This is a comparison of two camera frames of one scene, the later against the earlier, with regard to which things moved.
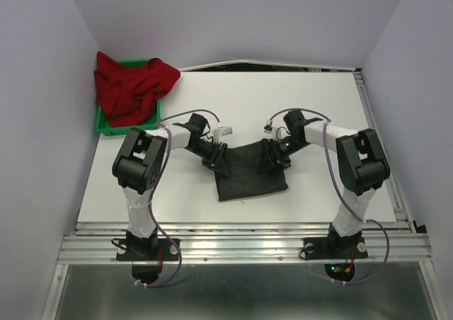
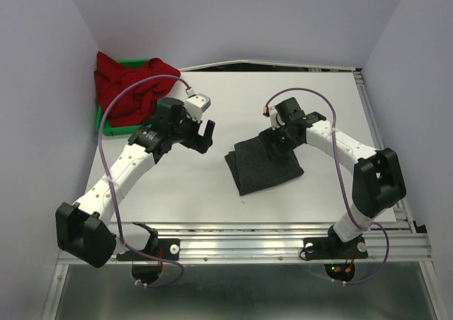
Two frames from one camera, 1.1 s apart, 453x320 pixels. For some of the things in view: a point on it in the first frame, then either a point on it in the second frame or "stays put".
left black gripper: x=215 y=156 → x=197 y=141
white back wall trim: x=285 y=64 stays put
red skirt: x=127 y=95 stays put
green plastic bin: x=104 y=127 stays put
